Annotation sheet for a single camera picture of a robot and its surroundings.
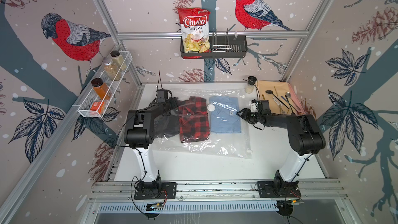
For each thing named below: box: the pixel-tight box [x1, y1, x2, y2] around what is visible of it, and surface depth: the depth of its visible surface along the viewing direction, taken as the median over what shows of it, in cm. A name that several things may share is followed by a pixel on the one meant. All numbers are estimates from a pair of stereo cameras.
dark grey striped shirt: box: [153, 108, 180, 139], surface depth 97 cm
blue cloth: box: [209, 95, 242, 134], surface depth 102 cm
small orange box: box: [90, 100, 106, 114], surface depth 68 cm
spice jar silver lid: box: [103, 58, 122, 81], surface depth 77 cm
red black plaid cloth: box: [178, 96, 211, 144], surface depth 98 cm
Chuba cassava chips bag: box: [177, 7, 212, 60], surface depth 84 cm
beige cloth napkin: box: [257, 80, 302, 115], surface depth 113 cm
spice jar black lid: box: [110, 50, 121, 58], surface depth 81 cm
